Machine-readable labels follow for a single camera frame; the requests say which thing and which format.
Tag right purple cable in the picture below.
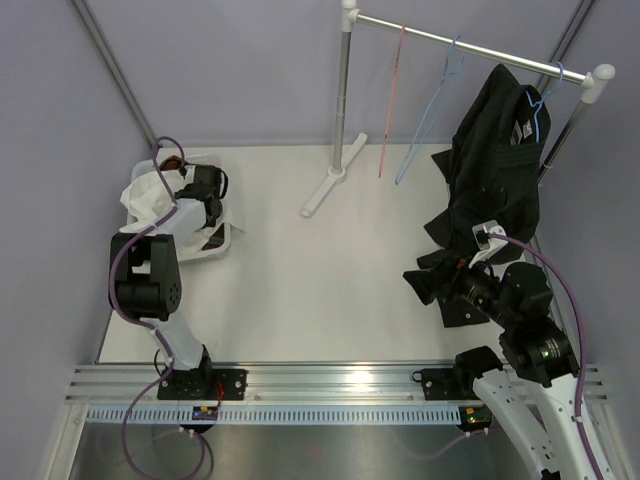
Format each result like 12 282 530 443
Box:
482 230 606 476

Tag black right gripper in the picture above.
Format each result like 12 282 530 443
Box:
403 245 517 329

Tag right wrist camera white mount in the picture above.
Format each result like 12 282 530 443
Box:
469 220 508 267

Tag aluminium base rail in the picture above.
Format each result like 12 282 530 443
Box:
63 362 609 406

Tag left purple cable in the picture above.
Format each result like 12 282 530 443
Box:
110 137 214 476

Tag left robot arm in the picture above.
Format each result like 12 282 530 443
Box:
108 165 229 400

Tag black pinstripe shirt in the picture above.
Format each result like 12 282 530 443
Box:
416 64 551 328

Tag metal clothes rack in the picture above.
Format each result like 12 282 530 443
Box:
300 1 616 218

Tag white plastic basket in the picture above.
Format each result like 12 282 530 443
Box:
120 155 243 264

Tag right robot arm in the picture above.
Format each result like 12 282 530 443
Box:
403 261 615 479

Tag red plaid shirt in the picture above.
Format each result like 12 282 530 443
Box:
159 156 188 171

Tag white slotted cable duct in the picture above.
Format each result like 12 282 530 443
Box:
86 405 462 426

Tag pink wire hanger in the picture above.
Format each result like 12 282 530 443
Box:
377 24 406 179

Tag blue wire hanger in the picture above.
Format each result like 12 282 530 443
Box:
526 60 565 143
394 35 465 186

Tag purple cable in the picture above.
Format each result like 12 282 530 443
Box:
482 230 606 476
110 137 214 476

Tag white shirt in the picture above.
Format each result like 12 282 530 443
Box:
120 161 247 263

